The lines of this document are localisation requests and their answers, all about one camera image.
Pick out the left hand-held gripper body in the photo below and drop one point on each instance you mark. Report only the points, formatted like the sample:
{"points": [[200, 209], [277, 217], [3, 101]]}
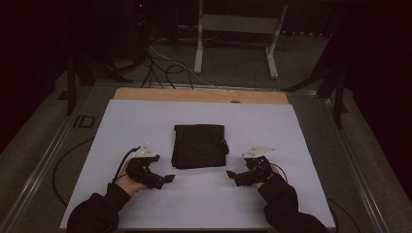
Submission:
{"points": [[142, 171]]}

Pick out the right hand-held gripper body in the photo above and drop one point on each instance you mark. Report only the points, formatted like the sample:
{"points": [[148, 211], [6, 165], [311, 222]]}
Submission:
{"points": [[257, 171]]}

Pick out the black shorts with blue stripes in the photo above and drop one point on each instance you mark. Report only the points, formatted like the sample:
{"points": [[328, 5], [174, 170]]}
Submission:
{"points": [[199, 147]]}

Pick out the person's right hand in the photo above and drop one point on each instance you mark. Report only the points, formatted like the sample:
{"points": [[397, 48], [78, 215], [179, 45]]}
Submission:
{"points": [[267, 182]]}

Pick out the person's left hand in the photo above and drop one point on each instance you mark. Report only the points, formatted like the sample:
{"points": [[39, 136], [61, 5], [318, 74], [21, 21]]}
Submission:
{"points": [[128, 184]]}

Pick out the white table mat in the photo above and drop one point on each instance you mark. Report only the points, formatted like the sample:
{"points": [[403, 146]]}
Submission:
{"points": [[129, 123]]}

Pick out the black slanted stand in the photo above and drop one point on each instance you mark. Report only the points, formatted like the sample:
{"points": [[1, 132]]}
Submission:
{"points": [[338, 97]]}

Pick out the black tripod stand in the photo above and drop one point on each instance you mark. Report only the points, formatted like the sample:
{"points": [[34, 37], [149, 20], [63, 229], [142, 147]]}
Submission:
{"points": [[71, 84]]}

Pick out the dark equipment rack red light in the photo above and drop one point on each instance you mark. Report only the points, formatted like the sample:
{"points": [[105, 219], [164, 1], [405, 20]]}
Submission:
{"points": [[139, 29]]}

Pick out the aluminium floor rail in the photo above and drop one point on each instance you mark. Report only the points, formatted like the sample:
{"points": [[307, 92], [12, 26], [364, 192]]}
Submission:
{"points": [[39, 168], [353, 168], [226, 86]]}

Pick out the grey metal stand frame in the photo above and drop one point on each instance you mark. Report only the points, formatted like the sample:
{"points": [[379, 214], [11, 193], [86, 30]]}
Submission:
{"points": [[239, 23]]}

